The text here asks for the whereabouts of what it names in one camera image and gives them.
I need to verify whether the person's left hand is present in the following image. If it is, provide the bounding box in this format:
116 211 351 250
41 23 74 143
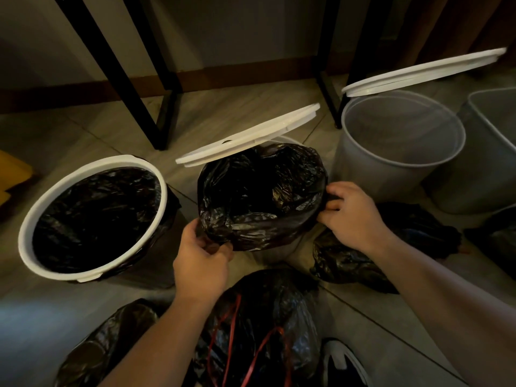
173 218 235 299

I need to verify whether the person's right hand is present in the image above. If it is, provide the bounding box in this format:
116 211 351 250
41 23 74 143
317 181 392 255

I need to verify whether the black bin liner bag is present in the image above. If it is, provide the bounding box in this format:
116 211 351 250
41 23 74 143
197 142 328 251
32 159 182 281

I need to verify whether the person's left forearm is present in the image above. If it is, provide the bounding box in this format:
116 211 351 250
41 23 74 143
99 289 230 387

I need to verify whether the person's right forearm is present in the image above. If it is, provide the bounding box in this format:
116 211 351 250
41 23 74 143
365 231 516 387

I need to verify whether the black bag with red ties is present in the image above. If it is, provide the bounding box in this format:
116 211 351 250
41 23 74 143
189 268 323 387

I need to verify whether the black garbage bag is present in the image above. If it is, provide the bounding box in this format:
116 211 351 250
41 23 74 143
310 202 463 295
54 299 170 387
464 206 516 280

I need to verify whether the black and white shoe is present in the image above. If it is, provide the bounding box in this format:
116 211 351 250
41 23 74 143
320 338 373 387

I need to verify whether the brown wooden baseboard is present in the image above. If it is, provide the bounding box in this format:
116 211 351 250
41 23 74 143
0 52 355 114

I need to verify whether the yellow object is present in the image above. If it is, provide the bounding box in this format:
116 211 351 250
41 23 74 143
0 150 34 207

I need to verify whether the brown curtain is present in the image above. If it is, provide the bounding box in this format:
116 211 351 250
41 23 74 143
393 0 516 71

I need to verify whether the white bin ring lid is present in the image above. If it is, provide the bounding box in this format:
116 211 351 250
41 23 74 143
341 47 507 98
175 102 321 168
18 155 168 283

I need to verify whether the black metal table leg frame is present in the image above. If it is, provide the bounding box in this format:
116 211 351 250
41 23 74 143
52 0 183 151
314 0 397 130

